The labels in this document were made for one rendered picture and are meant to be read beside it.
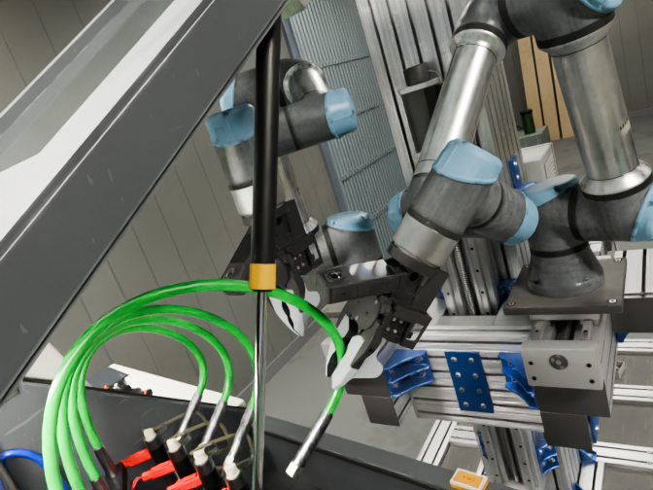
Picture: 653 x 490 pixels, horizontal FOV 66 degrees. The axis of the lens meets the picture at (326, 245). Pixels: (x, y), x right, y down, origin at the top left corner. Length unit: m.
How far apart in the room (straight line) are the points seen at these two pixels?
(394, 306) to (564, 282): 0.56
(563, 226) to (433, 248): 0.50
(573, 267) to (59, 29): 2.45
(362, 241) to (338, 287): 0.69
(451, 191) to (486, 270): 0.71
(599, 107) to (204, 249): 2.42
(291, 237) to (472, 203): 0.29
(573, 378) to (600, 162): 0.41
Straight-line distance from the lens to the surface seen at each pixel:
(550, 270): 1.14
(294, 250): 0.76
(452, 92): 0.87
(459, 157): 0.62
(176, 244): 2.90
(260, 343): 0.37
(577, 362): 1.08
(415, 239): 0.62
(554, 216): 1.09
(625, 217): 1.04
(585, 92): 0.95
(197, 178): 3.06
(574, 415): 1.20
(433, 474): 0.92
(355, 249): 1.29
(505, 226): 0.70
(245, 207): 0.74
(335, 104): 0.82
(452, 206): 0.62
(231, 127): 0.72
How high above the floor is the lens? 1.57
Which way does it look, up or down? 16 degrees down
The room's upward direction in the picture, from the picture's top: 18 degrees counter-clockwise
